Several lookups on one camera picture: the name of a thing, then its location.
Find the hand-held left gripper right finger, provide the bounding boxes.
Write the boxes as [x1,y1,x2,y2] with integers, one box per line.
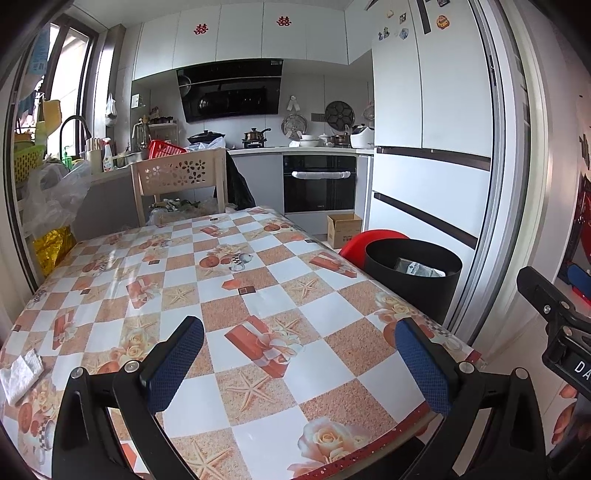
[394,316,555,480]

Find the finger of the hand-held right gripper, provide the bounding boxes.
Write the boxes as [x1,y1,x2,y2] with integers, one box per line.
[567,263,591,291]
[516,267,591,325]

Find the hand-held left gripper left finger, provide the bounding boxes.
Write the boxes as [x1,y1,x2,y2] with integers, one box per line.
[51,315,205,480]

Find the black waste bin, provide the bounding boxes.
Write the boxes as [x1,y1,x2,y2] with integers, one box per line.
[365,239,463,326]

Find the person's right hand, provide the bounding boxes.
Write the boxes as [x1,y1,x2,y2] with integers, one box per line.
[551,383,580,446]

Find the checkered printed tablecloth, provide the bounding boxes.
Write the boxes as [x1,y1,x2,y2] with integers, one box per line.
[0,205,481,480]

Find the red plastic stool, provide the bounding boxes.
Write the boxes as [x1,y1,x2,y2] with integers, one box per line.
[339,229,411,268]

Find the cardboard box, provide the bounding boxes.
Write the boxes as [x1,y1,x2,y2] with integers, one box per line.
[327,213,363,250]

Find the white folded tissue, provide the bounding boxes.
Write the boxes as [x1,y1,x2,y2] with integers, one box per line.
[0,348,45,407]

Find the green leafy vegetables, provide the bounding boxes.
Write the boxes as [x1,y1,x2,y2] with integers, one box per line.
[150,198,218,217]

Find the gold foil bag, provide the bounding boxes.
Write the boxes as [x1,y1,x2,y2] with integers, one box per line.
[32,226,77,278]

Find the beige plastic rack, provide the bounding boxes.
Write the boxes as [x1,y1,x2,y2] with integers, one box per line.
[130,148,228,227]

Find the dark hanging cloth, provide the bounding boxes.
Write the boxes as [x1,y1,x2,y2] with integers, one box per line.
[225,150,256,209]

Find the black built-in oven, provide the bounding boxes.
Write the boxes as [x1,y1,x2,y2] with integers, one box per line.
[283,154,358,214]

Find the clear plastic bag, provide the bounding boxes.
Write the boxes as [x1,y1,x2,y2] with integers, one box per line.
[23,159,93,232]

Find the red plastic basket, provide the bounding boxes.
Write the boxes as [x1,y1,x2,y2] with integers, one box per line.
[148,140,188,160]

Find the white utensil holder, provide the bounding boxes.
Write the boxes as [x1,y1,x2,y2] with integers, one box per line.
[87,137,103,175]

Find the pale crumpled plastic bag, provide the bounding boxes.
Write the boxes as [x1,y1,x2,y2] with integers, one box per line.
[187,137,227,153]

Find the white refrigerator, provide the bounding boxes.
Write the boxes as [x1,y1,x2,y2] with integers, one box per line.
[367,0,492,252]

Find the white rice cooker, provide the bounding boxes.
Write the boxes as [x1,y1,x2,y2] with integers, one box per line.
[350,124,374,149]

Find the white spice rack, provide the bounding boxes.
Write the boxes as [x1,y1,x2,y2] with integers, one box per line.
[147,115,178,144]

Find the yellow-green plastic basket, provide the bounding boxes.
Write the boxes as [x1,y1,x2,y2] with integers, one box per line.
[13,145,47,183]

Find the round dark grid plate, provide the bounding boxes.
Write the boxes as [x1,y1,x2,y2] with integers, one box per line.
[324,100,355,130]

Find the round metal steamer rack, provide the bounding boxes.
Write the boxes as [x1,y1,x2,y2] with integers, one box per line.
[281,114,308,139]

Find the black kitchen faucet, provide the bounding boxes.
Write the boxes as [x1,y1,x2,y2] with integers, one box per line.
[59,116,93,162]

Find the black range hood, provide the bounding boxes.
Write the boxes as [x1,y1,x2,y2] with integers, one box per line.
[176,58,284,124]

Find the yellow hanging cloth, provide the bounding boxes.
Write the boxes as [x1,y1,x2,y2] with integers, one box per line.
[37,99,62,134]

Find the light blue hanging cloth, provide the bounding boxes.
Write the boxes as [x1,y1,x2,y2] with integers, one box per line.
[32,28,49,75]

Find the red wall decoration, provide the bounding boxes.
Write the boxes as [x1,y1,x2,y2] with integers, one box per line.
[558,175,591,287]

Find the white sliding door frame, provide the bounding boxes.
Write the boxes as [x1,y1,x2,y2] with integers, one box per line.
[475,0,548,356]

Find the white oven handle cover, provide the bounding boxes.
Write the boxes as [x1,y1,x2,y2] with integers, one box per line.
[291,170,356,181]

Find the white wall cabinets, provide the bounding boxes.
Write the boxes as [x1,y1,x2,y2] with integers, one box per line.
[133,0,374,81]

